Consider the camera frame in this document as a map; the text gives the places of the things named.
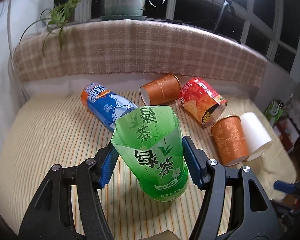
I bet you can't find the green tea bottle cup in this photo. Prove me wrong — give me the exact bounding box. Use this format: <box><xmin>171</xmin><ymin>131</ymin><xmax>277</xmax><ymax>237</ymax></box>
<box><xmin>111</xmin><ymin>106</ymin><xmax>189</xmax><ymax>202</ymax></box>

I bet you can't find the white paper cup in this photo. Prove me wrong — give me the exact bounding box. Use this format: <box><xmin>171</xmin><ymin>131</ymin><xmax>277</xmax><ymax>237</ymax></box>
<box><xmin>240</xmin><ymin>112</ymin><xmax>273</xmax><ymax>161</ymax></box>

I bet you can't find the orange floral paper cup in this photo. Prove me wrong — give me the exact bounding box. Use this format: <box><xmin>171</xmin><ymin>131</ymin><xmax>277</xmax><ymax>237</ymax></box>
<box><xmin>211</xmin><ymin>115</ymin><xmax>249</xmax><ymax>166</ymax></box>

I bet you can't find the blue orange bottle cup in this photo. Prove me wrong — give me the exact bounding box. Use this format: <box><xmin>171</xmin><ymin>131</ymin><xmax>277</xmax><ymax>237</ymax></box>
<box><xmin>81</xmin><ymin>82</ymin><xmax>137</xmax><ymax>132</ymax></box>

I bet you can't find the red orange label cup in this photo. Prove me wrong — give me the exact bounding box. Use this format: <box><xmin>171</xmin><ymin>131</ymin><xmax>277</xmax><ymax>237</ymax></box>
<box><xmin>179</xmin><ymin>77</ymin><xmax>228</xmax><ymax>127</ymax></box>

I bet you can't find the orange paper cup lying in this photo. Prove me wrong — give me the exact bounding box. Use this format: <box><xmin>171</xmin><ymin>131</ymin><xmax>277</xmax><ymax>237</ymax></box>
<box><xmin>140</xmin><ymin>74</ymin><xmax>181</xmax><ymax>106</ymax></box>

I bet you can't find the striped yellow mattress cloth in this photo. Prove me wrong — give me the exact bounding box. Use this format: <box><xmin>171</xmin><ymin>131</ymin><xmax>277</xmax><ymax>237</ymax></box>
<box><xmin>0</xmin><ymin>94</ymin><xmax>296</xmax><ymax>239</ymax></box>

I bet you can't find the green white carton box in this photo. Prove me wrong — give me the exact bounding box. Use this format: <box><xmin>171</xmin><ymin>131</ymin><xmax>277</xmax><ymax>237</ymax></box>
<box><xmin>264</xmin><ymin>100</ymin><xmax>283</xmax><ymax>126</ymax></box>

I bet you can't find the beige plaid cloth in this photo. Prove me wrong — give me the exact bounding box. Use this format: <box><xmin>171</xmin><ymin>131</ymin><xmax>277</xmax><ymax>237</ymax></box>
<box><xmin>12</xmin><ymin>20</ymin><xmax>268</xmax><ymax>87</ymax></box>

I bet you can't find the green potted spider plant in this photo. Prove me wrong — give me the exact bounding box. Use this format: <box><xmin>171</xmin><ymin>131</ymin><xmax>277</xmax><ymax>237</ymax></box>
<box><xmin>19</xmin><ymin>0</ymin><xmax>169</xmax><ymax>55</ymax></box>

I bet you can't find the brown padded handle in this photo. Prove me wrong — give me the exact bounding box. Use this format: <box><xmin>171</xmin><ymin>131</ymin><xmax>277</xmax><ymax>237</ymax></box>
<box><xmin>146</xmin><ymin>230</ymin><xmax>180</xmax><ymax>240</ymax></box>

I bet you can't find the black inline cable switch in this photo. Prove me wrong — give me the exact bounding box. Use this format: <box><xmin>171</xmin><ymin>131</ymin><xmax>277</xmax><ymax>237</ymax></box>
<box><xmin>165</xmin><ymin>19</ymin><xmax>182</xmax><ymax>25</ymax></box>

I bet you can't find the black ring light tripod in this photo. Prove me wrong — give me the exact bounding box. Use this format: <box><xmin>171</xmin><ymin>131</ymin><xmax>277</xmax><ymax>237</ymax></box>
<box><xmin>212</xmin><ymin>0</ymin><xmax>241</xmax><ymax>44</ymax></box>

